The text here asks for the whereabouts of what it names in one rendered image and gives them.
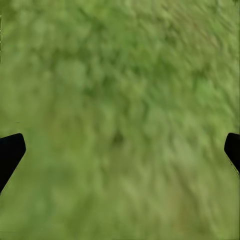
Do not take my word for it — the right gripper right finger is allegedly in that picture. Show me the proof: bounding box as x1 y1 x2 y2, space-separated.
224 132 240 173

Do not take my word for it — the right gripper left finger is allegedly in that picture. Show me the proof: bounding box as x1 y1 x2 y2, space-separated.
0 133 26 193

